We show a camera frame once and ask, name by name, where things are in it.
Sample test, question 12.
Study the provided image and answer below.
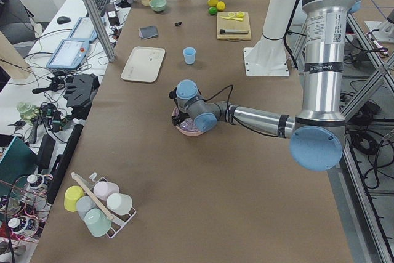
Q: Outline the light blue plastic cup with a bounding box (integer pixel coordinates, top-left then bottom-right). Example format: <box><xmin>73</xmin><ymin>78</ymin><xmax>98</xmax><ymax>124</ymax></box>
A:
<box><xmin>183</xmin><ymin>47</ymin><xmax>196</xmax><ymax>65</ymax></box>

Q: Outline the steel muddler black tip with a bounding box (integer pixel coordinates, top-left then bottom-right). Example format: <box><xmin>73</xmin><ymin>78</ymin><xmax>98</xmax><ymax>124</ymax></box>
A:
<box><xmin>219</xmin><ymin>29</ymin><xmax>249</xmax><ymax>34</ymax></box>

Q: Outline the white cup on rack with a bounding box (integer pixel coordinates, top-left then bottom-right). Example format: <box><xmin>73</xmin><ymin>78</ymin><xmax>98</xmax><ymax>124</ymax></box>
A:
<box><xmin>107</xmin><ymin>193</ymin><xmax>133</xmax><ymax>216</ymax></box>

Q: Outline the mint cup on rack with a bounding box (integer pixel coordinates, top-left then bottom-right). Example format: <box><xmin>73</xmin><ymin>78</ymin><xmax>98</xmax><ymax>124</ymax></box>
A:
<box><xmin>84</xmin><ymin>208</ymin><xmax>111</xmax><ymax>237</ymax></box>

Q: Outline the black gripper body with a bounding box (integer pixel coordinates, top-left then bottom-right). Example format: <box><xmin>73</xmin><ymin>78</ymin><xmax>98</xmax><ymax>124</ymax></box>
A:
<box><xmin>171</xmin><ymin>109</ymin><xmax>188</xmax><ymax>126</ymax></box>

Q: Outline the pink bowl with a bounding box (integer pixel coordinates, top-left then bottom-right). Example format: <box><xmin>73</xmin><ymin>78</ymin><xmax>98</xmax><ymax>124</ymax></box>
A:
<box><xmin>172</xmin><ymin>107</ymin><xmax>203</xmax><ymax>137</ymax></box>

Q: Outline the teach pendant near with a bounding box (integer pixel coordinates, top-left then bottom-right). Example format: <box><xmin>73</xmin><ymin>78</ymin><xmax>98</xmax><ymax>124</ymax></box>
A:
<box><xmin>46</xmin><ymin>38</ymin><xmax>90</xmax><ymax>70</ymax></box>

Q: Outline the yellow lemon near board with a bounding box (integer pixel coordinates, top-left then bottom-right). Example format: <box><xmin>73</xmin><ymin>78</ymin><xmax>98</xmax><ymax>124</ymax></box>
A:
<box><xmin>216</xmin><ymin>1</ymin><xmax>226</xmax><ymax>11</ymax></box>

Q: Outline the yellow plastic knife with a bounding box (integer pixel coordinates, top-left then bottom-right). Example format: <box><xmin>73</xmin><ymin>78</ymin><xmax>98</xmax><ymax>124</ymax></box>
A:
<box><xmin>219</xmin><ymin>16</ymin><xmax>244</xmax><ymax>22</ymax></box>

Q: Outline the grey cup on rack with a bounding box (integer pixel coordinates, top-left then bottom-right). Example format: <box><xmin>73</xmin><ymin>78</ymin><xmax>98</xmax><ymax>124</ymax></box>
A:
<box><xmin>76</xmin><ymin>195</ymin><xmax>96</xmax><ymax>220</ymax></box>

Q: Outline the cream rabbit serving tray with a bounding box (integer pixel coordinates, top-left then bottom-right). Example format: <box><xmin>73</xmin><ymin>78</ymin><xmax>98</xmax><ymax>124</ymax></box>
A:
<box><xmin>121</xmin><ymin>46</ymin><xmax>166</xmax><ymax>83</ymax></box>

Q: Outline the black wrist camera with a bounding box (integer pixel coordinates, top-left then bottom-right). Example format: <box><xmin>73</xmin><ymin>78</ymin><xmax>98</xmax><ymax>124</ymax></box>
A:
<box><xmin>169</xmin><ymin>88</ymin><xmax>177</xmax><ymax>100</ymax></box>

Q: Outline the aluminium frame post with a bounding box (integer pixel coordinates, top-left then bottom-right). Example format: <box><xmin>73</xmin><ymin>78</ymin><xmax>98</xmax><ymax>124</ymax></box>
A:
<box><xmin>82</xmin><ymin>0</ymin><xmax>115</xmax><ymax>62</ymax></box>

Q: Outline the teach pendant far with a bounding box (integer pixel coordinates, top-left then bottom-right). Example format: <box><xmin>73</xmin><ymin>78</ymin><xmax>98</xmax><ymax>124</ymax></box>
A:
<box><xmin>68</xmin><ymin>17</ymin><xmax>98</xmax><ymax>42</ymax></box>

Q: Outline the teach pendant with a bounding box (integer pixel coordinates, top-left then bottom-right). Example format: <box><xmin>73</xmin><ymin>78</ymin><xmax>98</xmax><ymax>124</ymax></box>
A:
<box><xmin>68</xmin><ymin>17</ymin><xmax>98</xmax><ymax>42</ymax></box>
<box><xmin>46</xmin><ymin>38</ymin><xmax>90</xmax><ymax>70</ymax></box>

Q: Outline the white wire cup rack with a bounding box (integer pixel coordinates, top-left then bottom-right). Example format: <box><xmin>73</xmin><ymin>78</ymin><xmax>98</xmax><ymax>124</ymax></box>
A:
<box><xmin>71</xmin><ymin>172</ymin><xmax>137</xmax><ymax>239</ymax></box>

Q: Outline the pink cup on rack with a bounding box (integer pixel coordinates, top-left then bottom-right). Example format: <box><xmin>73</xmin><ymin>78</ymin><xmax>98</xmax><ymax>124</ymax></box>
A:
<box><xmin>93</xmin><ymin>181</ymin><xmax>119</xmax><ymax>201</ymax></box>

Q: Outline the green lime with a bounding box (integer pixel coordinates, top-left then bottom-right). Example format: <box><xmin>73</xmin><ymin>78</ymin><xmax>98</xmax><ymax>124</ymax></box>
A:
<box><xmin>208</xmin><ymin>7</ymin><xmax>217</xmax><ymax>15</ymax></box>

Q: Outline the black plastic bracket part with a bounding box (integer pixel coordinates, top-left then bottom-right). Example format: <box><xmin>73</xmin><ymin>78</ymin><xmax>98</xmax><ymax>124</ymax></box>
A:
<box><xmin>64</xmin><ymin>74</ymin><xmax>100</xmax><ymax>120</ymax></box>

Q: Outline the lemon half lower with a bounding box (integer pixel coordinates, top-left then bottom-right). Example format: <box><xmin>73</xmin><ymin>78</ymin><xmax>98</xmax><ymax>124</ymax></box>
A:
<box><xmin>236</xmin><ymin>11</ymin><xmax>245</xmax><ymax>18</ymax></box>

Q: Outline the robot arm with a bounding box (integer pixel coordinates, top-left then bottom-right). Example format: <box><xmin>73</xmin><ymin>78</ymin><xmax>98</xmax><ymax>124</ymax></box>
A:
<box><xmin>169</xmin><ymin>0</ymin><xmax>360</xmax><ymax>171</ymax></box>

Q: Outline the mint green bowl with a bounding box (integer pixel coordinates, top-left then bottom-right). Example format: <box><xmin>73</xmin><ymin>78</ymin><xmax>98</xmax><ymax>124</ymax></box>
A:
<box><xmin>149</xmin><ymin>0</ymin><xmax>167</xmax><ymax>12</ymax></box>

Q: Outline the grey folded cloth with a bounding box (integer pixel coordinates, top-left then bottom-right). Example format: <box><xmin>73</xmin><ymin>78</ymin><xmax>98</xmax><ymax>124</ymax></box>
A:
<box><xmin>139</xmin><ymin>26</ymin><xmax>158</xmax><ymax>39</ymax></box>

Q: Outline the wooden cutting board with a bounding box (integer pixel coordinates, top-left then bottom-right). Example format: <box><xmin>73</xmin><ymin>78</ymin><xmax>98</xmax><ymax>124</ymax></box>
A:
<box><xmin>217</xmin><ymin>12</ymin><xmax>252</xmax><ymax>41</ymax></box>

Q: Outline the clear ice cubes pile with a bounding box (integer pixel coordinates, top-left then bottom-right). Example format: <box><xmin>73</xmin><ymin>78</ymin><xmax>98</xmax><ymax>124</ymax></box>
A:
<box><xmin>179</xmin><ymin>118</ymin><xmax>199</xmax><ymax>132</ymax></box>

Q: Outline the yellow lemon far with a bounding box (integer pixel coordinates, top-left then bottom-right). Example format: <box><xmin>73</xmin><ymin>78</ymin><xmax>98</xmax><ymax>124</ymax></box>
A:
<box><xmin>207</xmin><ymin>0</ymin><xmax>219</xmax><ymax>7</ymax></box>

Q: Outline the yellow cup on rack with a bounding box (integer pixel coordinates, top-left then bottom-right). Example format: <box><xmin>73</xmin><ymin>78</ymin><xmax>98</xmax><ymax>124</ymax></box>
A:
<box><xmin>64</xmin><ymin>185</ymin><xmax>84</xmax><ymax>212</ymax></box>

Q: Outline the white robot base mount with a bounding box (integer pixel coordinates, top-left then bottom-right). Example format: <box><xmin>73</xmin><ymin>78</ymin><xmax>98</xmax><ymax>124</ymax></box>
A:
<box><xmin>244</xmin><ymin>0</ymin><xmax>299</xmax><ymax>76</ymax></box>

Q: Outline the black computer mouse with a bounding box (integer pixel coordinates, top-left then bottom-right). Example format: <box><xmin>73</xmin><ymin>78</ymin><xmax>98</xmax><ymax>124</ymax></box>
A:
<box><xmin>57</xmin><ymin>16</ymin><xmax>71</xmax><ymax>25</ymax></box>

